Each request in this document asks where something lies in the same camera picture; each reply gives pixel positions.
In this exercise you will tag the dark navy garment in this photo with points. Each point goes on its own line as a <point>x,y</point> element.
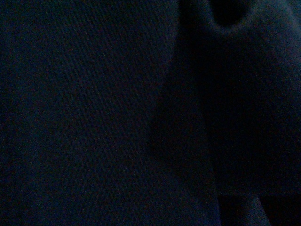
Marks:
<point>150,112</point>

